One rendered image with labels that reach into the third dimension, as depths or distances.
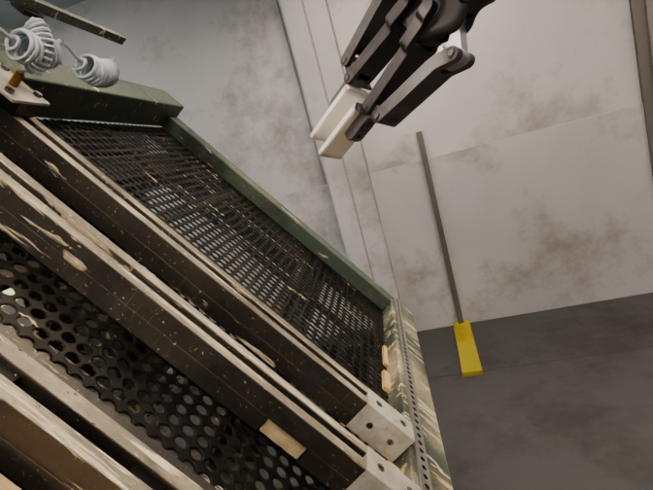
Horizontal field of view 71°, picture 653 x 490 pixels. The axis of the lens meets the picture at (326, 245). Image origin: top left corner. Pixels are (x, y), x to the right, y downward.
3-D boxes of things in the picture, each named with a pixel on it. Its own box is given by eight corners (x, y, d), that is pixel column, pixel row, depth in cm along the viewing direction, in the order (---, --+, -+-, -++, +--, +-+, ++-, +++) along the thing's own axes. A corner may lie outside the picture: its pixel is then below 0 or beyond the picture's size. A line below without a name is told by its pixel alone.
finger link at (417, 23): (454, 9, 40) (463, 17, 39) (381, 115, 46) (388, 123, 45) (425, -8, 37) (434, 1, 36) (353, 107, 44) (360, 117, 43)
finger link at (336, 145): (376, 107, 46) (379, 112, 46) (338, 155, 50) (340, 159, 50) (355, 100, 44) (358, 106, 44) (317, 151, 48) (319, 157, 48)
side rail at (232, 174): (372, 321, 182) (391, 300, 179) (153, 139, 175) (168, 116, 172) (372, 313, 190) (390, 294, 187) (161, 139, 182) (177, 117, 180)
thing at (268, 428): (296, 460, 74) (307, 448, 74) (257, 430, 74) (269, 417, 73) (298, 448, 77) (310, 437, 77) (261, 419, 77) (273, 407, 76)
